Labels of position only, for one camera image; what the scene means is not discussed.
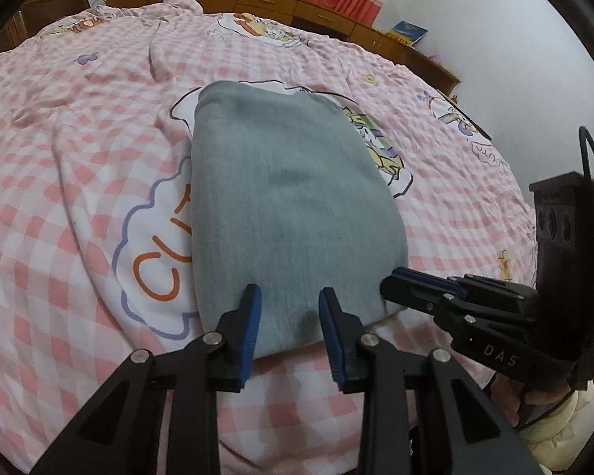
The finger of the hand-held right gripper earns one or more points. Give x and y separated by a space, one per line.
411 294
425 278

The low wooden cabinet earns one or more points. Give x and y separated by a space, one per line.
277 2

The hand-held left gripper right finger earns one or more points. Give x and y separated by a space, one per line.
332 341

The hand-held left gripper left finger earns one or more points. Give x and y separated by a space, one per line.
251 336

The blue book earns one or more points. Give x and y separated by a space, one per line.
408 32

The dark wooden wardrobe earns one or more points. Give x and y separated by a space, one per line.
44 5

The person's right hand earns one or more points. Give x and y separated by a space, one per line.
507 396

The pink checkered bedsheet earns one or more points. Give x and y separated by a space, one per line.
54 183

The grey pants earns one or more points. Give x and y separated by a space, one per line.
287 208

